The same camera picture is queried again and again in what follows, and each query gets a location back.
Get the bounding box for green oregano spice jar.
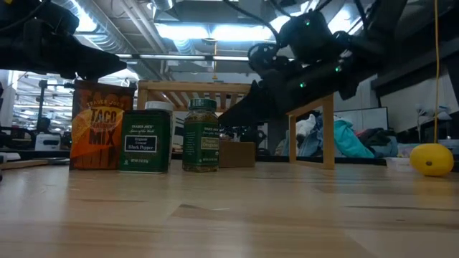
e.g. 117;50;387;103
181;98;220;173

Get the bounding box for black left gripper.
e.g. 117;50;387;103
0;0;128;82

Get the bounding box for brown cardboard box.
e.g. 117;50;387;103
218;140;256;168

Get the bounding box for yellow cable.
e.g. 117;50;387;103
432;0;440;145

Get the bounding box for green black pepper tin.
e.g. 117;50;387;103
119;109;172;175

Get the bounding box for bagel sesame seasoning jar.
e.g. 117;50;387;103
144;100;176;158

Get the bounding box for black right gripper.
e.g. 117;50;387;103
218;10;377;127

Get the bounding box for pile of clothes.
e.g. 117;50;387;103
275;113;399;158

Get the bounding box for yellow lemon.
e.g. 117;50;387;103
410;143;455;177

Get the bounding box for orange taco seasoning mix packet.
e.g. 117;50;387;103
70;80;136;171

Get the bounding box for ceiling tube light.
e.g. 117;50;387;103
114;53;252;62

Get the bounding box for white device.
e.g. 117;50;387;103
34;133;62;151

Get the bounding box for wooden slatted shelf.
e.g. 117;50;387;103
137;80;336;170

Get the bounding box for white partition panel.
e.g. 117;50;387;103
333;106;389;132

